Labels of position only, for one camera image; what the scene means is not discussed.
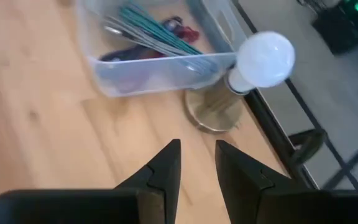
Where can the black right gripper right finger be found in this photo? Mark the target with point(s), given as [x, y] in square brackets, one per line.
[247, 193]

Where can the black clamp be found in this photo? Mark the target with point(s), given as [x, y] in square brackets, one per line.
[308, 146]

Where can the black box green light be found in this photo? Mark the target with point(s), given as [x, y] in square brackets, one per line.
[343, 28]

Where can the white bulb brass lamp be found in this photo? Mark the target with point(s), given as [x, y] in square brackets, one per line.
[264, 59]

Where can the black aluminium table frame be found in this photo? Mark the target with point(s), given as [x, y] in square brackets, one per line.
[269, 124]

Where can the clear plastic bin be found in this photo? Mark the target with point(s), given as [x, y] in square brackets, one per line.
[154, 74]

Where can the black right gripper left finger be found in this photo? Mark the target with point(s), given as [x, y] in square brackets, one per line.
[154, 193]

